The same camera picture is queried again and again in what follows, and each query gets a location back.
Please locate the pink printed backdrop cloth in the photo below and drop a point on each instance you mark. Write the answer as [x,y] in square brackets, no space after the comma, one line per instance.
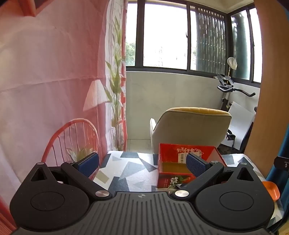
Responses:
[45,79]

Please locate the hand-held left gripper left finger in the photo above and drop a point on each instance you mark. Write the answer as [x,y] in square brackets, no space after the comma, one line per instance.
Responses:
[89,165]

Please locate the white cap on stand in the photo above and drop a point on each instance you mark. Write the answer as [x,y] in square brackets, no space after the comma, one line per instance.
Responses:
[232,63]

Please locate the white board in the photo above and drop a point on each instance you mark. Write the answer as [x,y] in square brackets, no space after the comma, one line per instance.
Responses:
[240,122]

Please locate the black framed window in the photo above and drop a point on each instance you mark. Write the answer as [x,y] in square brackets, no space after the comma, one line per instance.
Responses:
[189,36]

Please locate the black exercise bike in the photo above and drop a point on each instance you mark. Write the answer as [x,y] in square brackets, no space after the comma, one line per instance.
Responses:
[224,87]

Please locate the geometric patterned tablecloth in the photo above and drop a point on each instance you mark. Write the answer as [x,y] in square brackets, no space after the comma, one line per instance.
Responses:
[126,167]

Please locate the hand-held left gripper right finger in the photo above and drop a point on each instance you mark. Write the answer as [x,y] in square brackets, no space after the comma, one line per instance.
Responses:
[196,166]

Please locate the orange plastic dish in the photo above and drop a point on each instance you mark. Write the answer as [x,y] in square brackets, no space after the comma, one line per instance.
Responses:
[272,189]

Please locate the beige armchair with yellow cushion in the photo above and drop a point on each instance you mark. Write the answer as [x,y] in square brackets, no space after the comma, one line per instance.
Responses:
[192,126]

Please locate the red printed cardboard box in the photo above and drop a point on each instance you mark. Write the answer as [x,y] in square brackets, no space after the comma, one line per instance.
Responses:
[171,158]

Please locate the wooden panel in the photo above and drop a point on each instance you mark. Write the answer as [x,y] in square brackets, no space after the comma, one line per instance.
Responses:
[271,79]

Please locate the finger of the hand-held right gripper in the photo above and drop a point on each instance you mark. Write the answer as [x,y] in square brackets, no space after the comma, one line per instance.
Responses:
[280,161]

